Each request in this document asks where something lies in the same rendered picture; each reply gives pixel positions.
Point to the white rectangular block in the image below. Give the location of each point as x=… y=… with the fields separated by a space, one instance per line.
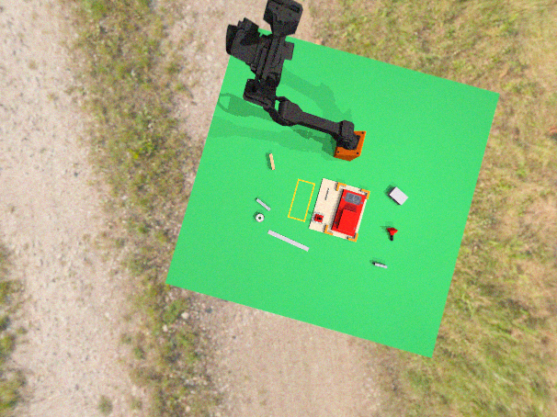
x=397 y=195

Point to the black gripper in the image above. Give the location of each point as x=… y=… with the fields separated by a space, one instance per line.
x=283 y=16

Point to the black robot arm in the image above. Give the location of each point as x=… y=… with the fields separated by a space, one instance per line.
x=241 y=43

